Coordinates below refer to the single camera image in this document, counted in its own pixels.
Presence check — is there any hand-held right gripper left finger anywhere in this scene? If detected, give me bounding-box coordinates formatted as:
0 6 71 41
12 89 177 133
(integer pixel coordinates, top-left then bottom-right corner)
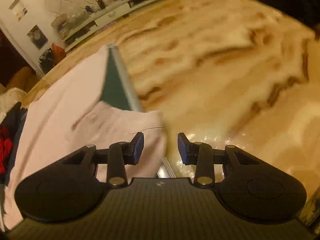
62 131 145 188

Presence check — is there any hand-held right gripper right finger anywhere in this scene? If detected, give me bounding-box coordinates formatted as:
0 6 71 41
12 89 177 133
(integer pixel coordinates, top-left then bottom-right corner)
177 132 259 186

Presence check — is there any pale pink garment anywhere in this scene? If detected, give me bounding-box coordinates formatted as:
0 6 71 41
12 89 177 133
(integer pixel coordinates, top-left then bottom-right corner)
2 46 168 230

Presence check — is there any marble coffee table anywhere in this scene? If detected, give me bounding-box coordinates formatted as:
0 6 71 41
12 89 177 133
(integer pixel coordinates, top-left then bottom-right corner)
22 0 320 215

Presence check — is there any black garment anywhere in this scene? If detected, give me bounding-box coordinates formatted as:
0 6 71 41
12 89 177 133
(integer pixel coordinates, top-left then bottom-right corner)
0 102 28 188

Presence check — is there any orange plastic bag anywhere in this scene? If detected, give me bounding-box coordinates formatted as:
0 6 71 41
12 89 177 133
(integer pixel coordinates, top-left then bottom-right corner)
51 44 67 59

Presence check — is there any black bag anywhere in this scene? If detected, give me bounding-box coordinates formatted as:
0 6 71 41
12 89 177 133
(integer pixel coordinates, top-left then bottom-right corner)
39 49 55 72

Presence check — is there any red garment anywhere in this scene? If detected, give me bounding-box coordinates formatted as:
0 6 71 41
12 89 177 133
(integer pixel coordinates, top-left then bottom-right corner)
0 125 13 174

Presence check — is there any brown leather sofa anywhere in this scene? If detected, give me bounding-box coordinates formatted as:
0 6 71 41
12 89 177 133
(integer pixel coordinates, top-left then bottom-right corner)
7 66 38 93

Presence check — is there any silver wall poster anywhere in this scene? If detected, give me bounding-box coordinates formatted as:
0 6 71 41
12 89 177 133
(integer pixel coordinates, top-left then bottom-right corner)
27 25 49 50

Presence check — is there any small wall photo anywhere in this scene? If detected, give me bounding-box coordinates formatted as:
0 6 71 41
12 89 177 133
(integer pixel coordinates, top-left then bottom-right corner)
9 0 28 22

